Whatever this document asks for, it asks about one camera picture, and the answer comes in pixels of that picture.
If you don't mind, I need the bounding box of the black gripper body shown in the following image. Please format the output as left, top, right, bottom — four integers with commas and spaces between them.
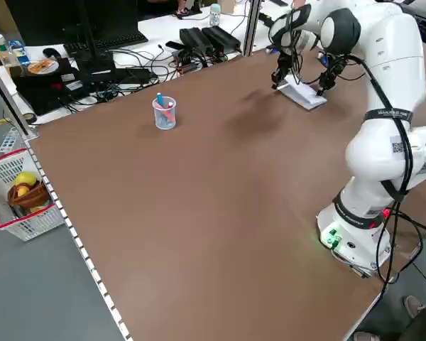
275, 51, 296, 74
320, 58, 343, 77

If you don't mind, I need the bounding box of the white A4 paper sheet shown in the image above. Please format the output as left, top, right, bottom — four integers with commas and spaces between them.
277, 75, 328, 112

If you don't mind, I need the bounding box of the black finned power supply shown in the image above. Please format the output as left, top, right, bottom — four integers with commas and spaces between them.
201, 25, 242, 51
179, 27, 214, 55

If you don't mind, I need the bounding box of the white bottle with teal print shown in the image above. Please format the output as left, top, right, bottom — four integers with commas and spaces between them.
209, 3, 222, 27

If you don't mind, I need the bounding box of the clear plastic pen cup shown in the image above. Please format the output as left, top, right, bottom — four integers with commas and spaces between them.
151, 95, 178, 131

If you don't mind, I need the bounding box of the black keyboard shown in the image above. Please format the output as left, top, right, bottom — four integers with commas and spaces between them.
62, 33, 149, 58

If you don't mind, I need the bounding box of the black monitor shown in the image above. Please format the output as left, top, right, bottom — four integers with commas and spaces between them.
5, 0, 140, 75

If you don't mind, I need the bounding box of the black flat case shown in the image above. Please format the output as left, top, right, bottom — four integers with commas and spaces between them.
11, 56, 93, 117

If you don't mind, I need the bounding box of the orange and white disc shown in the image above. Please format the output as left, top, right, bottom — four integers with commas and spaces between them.
26, 59, 60, 75

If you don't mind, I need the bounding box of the person's foot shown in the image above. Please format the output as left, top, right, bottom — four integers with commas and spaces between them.
353, 330, 381, 341
403, 295, 426, 319

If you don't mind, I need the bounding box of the yellow ball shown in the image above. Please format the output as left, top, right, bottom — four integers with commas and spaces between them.
13, 170, 38, 188

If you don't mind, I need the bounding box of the brown woven bowl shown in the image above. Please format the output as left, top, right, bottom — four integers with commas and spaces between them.
6, 180, 51, 210

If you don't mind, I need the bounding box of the white basket with red rim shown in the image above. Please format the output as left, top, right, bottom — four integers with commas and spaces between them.
0, 148, 66, 243

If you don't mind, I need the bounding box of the aluminium frame post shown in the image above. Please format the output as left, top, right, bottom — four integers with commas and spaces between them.
0, 56, 39, 139
241, 0, 263, 58

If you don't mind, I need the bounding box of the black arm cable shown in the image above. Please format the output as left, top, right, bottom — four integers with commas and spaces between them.
344, 53, 426, 285

